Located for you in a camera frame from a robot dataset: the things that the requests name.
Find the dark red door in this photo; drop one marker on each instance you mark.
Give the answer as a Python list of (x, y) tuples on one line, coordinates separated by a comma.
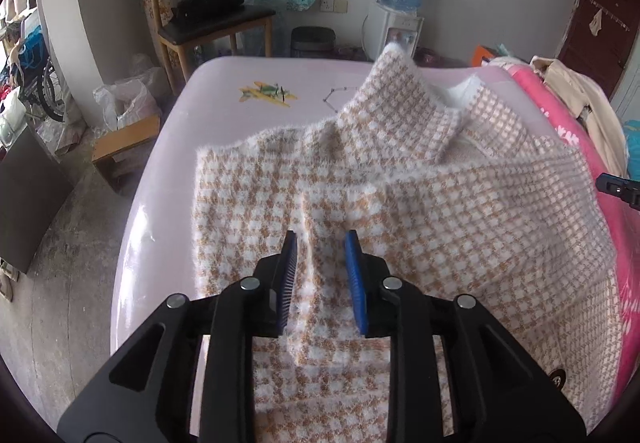
[(599, 40)]

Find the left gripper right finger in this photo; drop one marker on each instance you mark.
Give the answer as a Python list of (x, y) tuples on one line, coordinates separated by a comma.
[(455, 372)]

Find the turquoise quilt bundle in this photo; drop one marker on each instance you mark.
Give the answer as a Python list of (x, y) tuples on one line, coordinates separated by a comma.
[(632, 135)]

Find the small wooden stool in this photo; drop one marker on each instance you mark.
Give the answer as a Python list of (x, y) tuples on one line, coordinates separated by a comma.
[(120, 156)]

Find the pink floral blanket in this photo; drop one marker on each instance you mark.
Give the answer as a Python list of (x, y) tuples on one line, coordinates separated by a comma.
[(622, 221)]

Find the pale pink bed sheet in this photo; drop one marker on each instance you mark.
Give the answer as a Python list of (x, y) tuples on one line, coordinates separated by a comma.
[(227, 101)]

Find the white plastic bag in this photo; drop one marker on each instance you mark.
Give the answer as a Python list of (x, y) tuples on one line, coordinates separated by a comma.
[(132, 99)]

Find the black clothes on chair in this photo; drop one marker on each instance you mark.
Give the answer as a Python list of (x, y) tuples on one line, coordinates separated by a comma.
[(199, 12)]

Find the wooden chair black seat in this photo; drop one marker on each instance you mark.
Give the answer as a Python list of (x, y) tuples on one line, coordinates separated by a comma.
[(176, 41)]

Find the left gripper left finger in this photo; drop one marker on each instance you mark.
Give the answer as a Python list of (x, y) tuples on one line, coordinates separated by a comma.
[(186, 374)]

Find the white water dispenser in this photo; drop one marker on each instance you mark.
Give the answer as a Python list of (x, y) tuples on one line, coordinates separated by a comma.
[(383, 25)]

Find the dark grey cabinet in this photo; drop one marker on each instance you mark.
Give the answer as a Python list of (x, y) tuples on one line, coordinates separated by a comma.
[(33, 189)]

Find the beige white houndstooth coat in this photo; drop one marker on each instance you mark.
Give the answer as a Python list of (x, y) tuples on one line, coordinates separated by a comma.
[(457, 196)]

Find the cream beige garment pile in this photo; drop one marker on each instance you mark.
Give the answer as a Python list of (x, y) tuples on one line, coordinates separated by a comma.
[(586, 100)]

